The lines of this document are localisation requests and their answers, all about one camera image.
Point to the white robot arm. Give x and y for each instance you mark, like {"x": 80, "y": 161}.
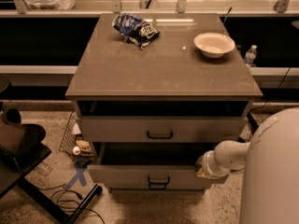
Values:
{"x": 269, "y": 163}

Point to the blue chip bag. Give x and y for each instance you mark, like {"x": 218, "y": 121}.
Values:
{"x": 135, "y": 29}

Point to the white bowl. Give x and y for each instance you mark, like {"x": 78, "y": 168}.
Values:
{"x": 214, "y": 45}

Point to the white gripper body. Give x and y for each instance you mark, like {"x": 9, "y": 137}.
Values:
{"x": 206, "y": 165}

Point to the brown chair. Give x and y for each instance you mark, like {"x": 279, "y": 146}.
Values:
{"x": 17, "y": 139}

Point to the grey drawer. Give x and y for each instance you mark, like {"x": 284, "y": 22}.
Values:
{"x": 150, "y": 166}
{"x": 160, "y": 129}

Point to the clear water bottle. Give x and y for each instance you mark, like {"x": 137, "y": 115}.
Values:
{"x": 250, "y": 56}

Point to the black stand leg right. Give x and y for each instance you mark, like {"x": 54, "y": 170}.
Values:
{"x": 253, "y": 123}

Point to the wire basket with items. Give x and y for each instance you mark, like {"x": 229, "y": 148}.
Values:
{"x": 73, "y": 143}

